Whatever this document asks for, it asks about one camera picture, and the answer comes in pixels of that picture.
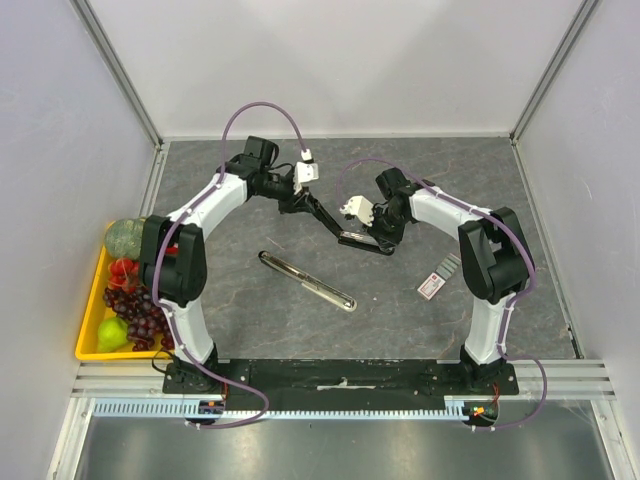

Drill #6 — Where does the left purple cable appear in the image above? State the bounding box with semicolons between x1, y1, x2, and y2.
152;102;314;431

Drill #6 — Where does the yellow plastic bin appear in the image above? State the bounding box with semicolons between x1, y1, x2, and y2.
75;243;175;360

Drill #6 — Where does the green striped melon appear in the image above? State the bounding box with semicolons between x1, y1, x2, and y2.
103;218;146;260

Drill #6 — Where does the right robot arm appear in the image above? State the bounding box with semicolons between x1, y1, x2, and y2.
363;168;535;395

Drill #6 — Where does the red white staple box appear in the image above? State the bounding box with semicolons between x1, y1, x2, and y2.
417;254;461;301

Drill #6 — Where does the green pear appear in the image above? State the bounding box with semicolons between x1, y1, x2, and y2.
97;316;129;353

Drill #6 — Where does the silver and black stapler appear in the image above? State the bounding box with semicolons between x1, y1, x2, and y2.
258;250;357;312

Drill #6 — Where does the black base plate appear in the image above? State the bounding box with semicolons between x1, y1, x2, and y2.
162;357;521;401

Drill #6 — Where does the red cherry tomato cluster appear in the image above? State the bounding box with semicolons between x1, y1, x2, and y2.
107;257;139;293

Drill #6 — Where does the grey cable duct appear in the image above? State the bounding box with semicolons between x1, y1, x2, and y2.
93;396;473;421

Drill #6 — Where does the purple grape bunch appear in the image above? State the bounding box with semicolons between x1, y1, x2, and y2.
102;286;174;352

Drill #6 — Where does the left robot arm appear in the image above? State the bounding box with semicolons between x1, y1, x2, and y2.
139;136;319;393

